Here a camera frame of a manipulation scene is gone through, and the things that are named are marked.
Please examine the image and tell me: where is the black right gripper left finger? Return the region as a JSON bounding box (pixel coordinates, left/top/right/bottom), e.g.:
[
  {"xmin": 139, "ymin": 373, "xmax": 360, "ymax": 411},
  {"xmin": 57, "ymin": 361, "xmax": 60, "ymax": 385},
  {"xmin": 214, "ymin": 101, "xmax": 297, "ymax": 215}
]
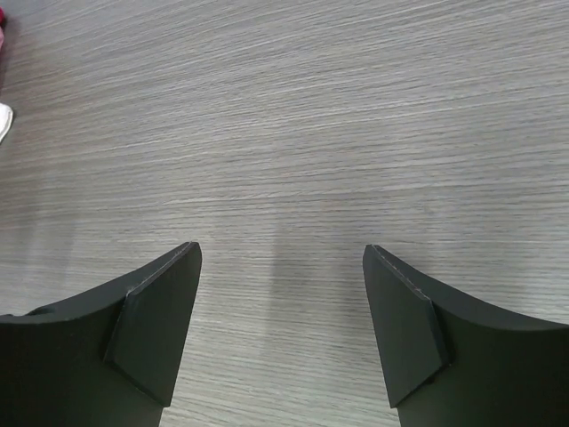
[{"xmin": 1, "ymin": 242, "xmax": 202, "ymax": 426}]

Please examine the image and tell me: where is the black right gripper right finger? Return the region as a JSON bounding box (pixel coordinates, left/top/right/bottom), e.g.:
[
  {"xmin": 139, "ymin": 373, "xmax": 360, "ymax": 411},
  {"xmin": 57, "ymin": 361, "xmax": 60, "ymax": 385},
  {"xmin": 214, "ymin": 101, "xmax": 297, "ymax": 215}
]
[{"xmin": 363, "ymin": 245, "xmax": 568, "ymax": 426}]

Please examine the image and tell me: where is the folded white grey t-shirt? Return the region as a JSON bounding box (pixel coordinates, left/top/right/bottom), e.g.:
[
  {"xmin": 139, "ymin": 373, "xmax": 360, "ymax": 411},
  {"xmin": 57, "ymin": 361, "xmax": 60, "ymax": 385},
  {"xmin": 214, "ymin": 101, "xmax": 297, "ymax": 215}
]
[{"xmin": 0, "ymin": 103, "xmax": 14, "ymax": 143}]

